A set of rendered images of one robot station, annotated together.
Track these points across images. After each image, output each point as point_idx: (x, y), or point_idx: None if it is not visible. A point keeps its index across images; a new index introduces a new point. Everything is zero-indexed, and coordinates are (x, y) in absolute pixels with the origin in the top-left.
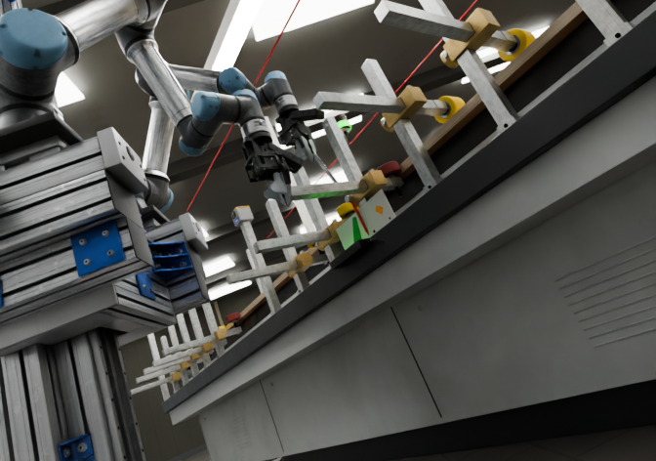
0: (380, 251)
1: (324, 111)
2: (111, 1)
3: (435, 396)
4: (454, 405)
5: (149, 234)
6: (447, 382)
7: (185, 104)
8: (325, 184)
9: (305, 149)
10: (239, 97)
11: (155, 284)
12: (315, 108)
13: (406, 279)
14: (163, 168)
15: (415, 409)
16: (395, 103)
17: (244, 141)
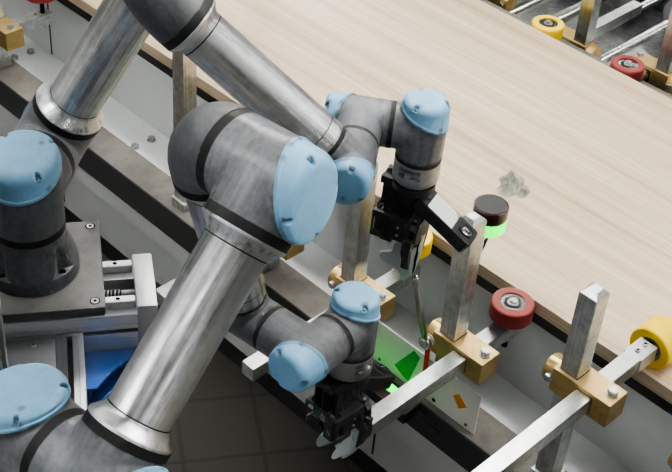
0: (424, 428)
1: (476, 235)
2: (233, 314)
3: (380, 438)
4: (397, 466)
5: (78, 323)
6: (405, 449)
7: (253, 293)
8: (407, 401)
9: (404, 271)
10: (355, 335)
11: None
12: (464, 244)
13: (435, 456)
14: (101, 108)
15: None
16: (577, 417)
17: (327, 391)
